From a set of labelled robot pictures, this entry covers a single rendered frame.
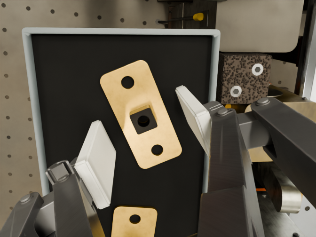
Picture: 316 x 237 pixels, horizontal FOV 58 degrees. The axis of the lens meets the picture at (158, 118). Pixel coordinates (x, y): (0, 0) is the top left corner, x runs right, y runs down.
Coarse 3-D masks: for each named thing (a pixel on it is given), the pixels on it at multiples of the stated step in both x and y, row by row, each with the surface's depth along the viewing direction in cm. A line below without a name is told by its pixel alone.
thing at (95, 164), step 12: (96, 120) 21; (96, 132) 19; (84, 144) 17; (96, 144) 18; (108, 144) 20; (84, 156) 15; (96, 156) 16; (108, 156) 19; (84, 168) 15; (96, 168) 16; (108, 168) 18; (84, 180) 15; (96, 180) 15; (108, 180) 17; (96, 192) 15; (108, 192) 16; (96, 204) 15; (108, 204) 16
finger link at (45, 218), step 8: (72, 160) 18; (72, 168) 16; (80, 184) 14; (88, 192) 15; (48, 200) 14; (88, 200) 15; (40, 208) 13; (48, 208) 14; (40, 216) 13; (48, 216) 14; (40, 224) 14; (48, 224) 14; (40, 232) 14; (48, 232) 14
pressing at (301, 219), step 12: (312, 0) 37; (312, 12) 37; (312, 24) 37; (312, 36) 38; (312, 48) 38; (300, 60) 40; (312, 60) 39; (300, 72) 40; (312, 72) 39; (300, 84) 40; (312, 84) 40; (312, 96) 41; (300, 216) 47; (312, 216) 47; (300, 228) 48; (312, 228) 48
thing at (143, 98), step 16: (128, 64) 21; (144, 64) 21; (112, 80) 21; (144, 80) 21; (112, 96) 22; (128, 96) 22; (144, 96) 22; (160, 96) 22; (128, 112) 22; (144, 112) 21; (160, 112) 22; (128, 128) 22; (144, 128) 22; (160, 128) 23; (144, 144) 23; (160, 144) 23; (176, 144) 23; (144, 160) 23; (160, 160) 24
